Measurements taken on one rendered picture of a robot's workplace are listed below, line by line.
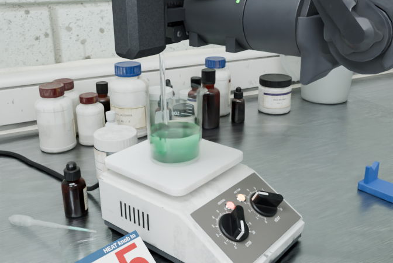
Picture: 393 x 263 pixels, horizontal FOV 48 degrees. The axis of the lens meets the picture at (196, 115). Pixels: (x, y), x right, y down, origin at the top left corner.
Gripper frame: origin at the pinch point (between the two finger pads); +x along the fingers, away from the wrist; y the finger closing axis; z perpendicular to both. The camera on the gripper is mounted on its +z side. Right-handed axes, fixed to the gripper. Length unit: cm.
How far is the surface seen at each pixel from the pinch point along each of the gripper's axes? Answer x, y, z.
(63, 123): 28.3, -4.4, -20.5
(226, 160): -5.5, -4.1, -16.7
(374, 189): -15.8, -23.0, -24.5
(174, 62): 31.1, -33.4, -15.8
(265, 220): -11.6, -3.1, -21.3
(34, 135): 39.1, -4.5, -25.6
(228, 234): -11.0, 2.6, -20.4
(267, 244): -13.3, -0.9, -22.2
